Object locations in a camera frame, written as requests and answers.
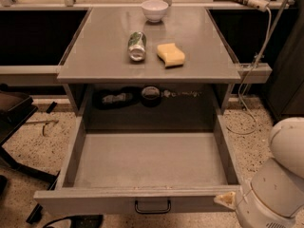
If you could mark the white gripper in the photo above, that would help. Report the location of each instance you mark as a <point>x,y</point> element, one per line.
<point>257,211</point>

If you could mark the grey top drawer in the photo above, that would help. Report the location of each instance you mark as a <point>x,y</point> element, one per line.
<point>105,173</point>

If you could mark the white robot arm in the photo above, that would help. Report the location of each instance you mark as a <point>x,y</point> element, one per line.
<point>275,194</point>

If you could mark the black tape roll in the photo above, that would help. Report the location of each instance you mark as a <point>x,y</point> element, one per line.
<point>151,96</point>

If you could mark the black shoe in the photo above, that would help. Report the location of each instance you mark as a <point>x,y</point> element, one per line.
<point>94,221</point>

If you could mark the yellow sponge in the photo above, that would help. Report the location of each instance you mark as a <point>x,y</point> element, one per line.
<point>171,55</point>

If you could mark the grey cabinet body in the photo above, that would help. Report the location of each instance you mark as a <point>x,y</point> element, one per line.
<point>104,84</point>

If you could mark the crushed green soda can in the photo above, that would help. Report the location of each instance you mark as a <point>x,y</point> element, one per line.
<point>136,46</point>

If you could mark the white ceramic bowl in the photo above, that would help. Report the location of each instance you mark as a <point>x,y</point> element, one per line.
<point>154,10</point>

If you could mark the dark chair with base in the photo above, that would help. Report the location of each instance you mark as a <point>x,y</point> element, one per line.
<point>15,109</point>

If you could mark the black top drawer handle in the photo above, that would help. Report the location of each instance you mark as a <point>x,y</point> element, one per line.
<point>152,207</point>

